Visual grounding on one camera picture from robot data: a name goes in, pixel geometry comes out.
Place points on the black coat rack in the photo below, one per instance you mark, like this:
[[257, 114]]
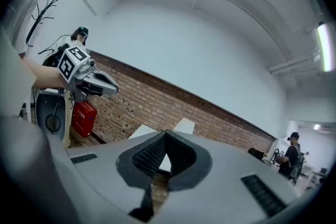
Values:
[[36, 21]]

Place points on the person's left forearm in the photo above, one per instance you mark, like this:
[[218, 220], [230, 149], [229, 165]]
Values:
[[44, 76]]

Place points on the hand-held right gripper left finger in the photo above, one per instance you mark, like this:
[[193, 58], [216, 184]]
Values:
[[136, 165]]

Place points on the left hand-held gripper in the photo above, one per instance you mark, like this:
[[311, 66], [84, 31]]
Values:
[[72, 63]]

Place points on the black office chair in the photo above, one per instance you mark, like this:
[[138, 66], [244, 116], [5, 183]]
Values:
[[255, 153]]

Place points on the ceiling light tube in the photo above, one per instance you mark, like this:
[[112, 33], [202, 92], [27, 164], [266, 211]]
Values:
[[324, 47]]

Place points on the red fire extinguisher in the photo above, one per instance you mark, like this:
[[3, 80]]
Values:
[[83, 119]]

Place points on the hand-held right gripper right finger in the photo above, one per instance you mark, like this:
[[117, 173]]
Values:
[[194, 162]]

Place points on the person's white t-shirt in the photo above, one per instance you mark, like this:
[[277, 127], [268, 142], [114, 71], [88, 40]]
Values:
[[13, 81]]

